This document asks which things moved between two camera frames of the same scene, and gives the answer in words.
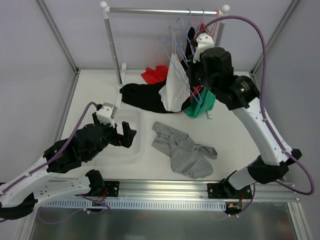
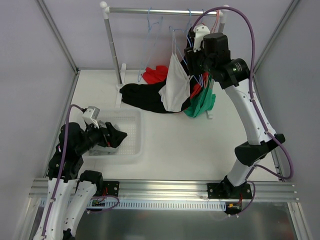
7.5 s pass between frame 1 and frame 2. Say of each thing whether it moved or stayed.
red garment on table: stayed
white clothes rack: stayed
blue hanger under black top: stayed
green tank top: stayed
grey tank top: moved
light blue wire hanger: moved
